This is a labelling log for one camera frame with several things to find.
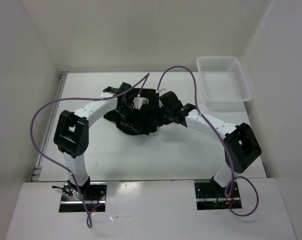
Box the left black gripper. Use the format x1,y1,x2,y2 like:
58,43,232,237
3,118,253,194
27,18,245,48
115,103,145,135

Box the black shorts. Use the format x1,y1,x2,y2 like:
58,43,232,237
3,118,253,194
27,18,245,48
103,88,160,136

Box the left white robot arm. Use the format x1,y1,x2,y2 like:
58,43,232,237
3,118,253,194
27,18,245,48
54,82,134,200

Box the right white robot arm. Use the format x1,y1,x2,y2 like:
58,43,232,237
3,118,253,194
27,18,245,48
159,91,261,197

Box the white perforated plastic basket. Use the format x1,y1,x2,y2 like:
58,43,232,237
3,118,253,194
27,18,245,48
196,56,252,107

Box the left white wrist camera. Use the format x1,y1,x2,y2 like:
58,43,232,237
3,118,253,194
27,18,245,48
133,97,149,110

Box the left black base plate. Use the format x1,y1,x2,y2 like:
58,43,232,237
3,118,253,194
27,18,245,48
54,182,107,213

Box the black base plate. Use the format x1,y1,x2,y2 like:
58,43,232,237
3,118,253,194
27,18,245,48
194,179,242,211
54,182,107,213

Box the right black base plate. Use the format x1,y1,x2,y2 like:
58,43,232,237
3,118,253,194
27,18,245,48
194,179,242,211

